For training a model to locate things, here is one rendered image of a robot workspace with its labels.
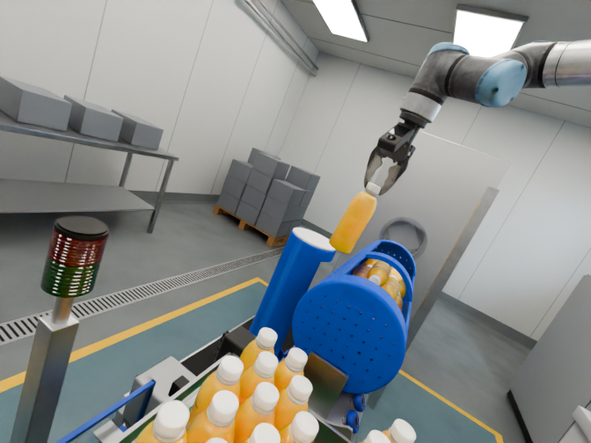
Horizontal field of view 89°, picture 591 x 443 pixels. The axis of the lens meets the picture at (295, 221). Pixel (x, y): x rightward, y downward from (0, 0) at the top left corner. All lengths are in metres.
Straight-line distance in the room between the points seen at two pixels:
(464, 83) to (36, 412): 0.99
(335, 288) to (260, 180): 3.88
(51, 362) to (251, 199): 4.19
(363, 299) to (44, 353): 0.60
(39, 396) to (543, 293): 6.19
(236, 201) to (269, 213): 0.62
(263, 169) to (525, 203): 4.22
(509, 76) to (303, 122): 6.03
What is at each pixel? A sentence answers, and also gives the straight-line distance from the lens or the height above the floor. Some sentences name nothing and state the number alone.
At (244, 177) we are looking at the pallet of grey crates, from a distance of 4.74.
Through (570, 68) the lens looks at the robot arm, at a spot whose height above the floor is 1.81.
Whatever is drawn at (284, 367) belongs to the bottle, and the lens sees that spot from 0.65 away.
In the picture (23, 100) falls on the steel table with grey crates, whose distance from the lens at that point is 2.83.
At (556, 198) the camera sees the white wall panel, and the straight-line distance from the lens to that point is 6.18.
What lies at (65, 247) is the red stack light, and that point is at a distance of 0.49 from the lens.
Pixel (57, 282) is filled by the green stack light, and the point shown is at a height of 1.18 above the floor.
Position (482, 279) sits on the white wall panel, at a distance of 6.12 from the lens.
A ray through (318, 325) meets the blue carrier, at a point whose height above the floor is 1.08.
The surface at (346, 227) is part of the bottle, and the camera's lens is 0.83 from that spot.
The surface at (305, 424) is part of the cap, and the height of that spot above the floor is 1.11.
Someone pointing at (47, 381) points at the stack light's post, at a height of 1.00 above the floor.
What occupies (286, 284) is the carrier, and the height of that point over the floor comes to 0.76.
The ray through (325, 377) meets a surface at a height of 1.02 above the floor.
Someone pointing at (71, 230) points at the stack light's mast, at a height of 1.26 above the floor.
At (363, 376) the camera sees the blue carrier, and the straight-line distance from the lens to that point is 0.83.
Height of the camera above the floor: 1.47
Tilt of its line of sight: 13 degrees down
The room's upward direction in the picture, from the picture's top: 23 degrees clockwise
